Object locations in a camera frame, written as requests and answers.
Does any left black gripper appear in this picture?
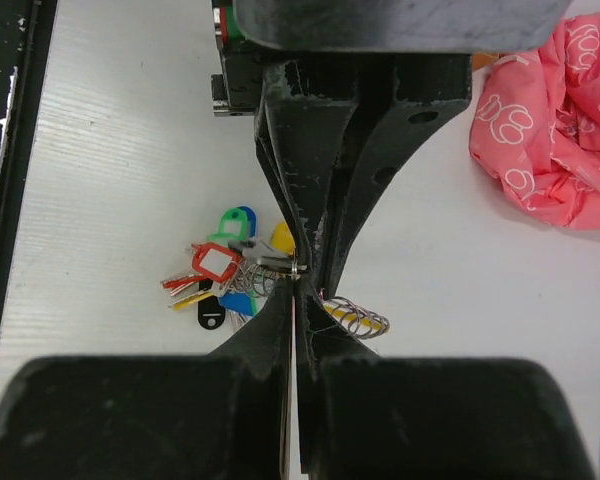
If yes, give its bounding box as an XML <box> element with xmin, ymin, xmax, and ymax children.
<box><xmin>211</xmin><ymin>1</ymin><xmax>570</xmax><ymax>298</ymax></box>

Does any crumpled pink cloth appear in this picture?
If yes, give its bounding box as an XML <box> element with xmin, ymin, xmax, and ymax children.
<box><xmin>469</xmin><ymin>12</ymin><xmax>600</xmax><ymax>230</ymax></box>

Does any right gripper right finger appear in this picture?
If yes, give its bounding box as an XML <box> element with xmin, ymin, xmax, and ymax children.
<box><xmin>295</xmin><ymin>295</ymin><xmax>380</xmax><ymax>475</ymax></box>

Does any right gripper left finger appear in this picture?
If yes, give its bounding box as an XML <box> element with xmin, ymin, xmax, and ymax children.
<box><xmin>211</xmin><ymin>280</ymin><xmax>293</xmax><ymax>475</ymax></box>

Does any keyring bunch with colourful tags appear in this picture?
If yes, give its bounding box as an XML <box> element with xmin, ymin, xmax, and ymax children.
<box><xmin>159</xmin><ymin>204</ymin><xmax>391</xmax><ymax>341</ymax></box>

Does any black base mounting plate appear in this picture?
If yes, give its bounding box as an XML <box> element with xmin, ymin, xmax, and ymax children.
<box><xmin>0</xmin><ymin>0</ymin><xmax>57</xmax><ymax>326</ymax></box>

